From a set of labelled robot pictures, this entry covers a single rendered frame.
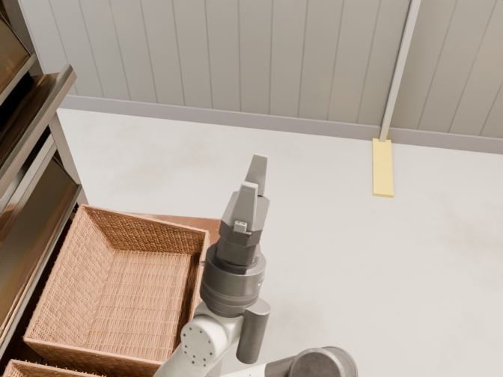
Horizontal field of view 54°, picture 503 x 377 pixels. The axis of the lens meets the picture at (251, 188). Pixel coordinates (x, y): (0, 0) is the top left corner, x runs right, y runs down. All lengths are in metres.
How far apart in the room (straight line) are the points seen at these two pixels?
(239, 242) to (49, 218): 1.17
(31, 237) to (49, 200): 0.16
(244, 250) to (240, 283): 0.05
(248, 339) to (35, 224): 1.07
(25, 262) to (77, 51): 2.21
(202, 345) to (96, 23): 2.88
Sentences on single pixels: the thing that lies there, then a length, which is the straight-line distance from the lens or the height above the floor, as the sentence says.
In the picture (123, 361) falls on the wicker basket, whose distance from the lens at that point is 1.64.
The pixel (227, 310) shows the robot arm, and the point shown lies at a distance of 0.71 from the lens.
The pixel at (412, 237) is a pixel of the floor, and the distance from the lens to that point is 2.95.
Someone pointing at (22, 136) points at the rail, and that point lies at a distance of 1.29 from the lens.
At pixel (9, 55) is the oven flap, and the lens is 1.50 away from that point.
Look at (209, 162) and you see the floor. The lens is 3.25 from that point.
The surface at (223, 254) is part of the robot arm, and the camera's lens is 0.66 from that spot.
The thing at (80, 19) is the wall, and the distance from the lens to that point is 3.47.
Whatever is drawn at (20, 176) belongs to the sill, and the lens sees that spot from 1.60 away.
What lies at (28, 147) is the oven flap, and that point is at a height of 1.41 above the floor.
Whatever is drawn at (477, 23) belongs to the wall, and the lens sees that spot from 3.13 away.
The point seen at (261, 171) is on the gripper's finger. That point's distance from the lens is 0.70.
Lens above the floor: 2.19
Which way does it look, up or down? 45 degrees down
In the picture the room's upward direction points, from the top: straight up
